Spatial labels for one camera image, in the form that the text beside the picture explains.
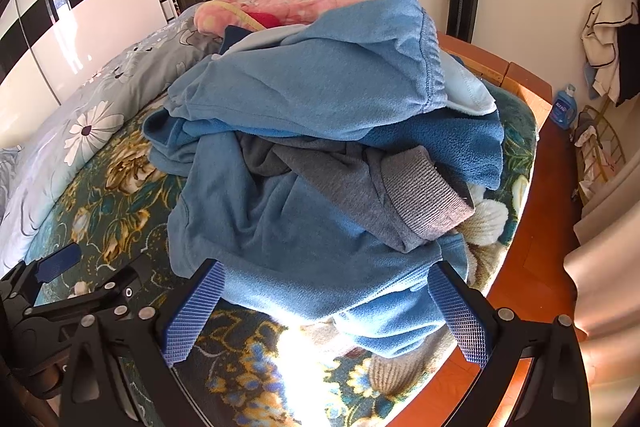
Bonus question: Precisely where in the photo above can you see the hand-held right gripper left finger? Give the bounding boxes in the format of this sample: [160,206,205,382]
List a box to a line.
[59,258,227,427]

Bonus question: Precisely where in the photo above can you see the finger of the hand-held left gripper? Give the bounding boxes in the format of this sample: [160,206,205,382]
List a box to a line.
[0,243,82,308]
[20,253,153,323]

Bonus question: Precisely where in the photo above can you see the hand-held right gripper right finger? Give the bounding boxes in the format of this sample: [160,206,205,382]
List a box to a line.
[427,261,593,427]

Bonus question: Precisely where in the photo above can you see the light blue sweatshirt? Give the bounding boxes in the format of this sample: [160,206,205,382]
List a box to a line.
[167,140,471,355]

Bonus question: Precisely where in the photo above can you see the green floral blanket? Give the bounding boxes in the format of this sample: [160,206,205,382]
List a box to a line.
[20,87,541,427]

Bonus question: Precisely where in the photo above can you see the beige curtain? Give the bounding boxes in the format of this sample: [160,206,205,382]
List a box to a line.
[562,147,640,427]

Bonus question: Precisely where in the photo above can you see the grey floral duvet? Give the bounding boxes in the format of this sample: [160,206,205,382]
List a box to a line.
[0,4,221,263]

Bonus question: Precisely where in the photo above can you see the grey ribbed-cuff sweatshirt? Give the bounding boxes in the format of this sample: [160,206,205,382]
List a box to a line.
[235,130,476,253]

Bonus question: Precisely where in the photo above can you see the gold metal rack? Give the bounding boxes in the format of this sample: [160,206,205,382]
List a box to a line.
[570,104,626,203]

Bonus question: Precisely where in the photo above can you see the pale blue lined garment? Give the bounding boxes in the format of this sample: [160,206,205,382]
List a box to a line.
[440,50,498,117]

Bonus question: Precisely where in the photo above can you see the blue liquid bottle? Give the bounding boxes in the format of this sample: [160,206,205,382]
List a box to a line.
[549,83,580,130]

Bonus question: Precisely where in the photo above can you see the white hanging jacket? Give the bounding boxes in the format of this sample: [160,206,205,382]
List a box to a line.
[580,0,640,105]

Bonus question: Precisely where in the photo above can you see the wooden bed frame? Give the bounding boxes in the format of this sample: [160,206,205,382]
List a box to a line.
[390,32,591,427]

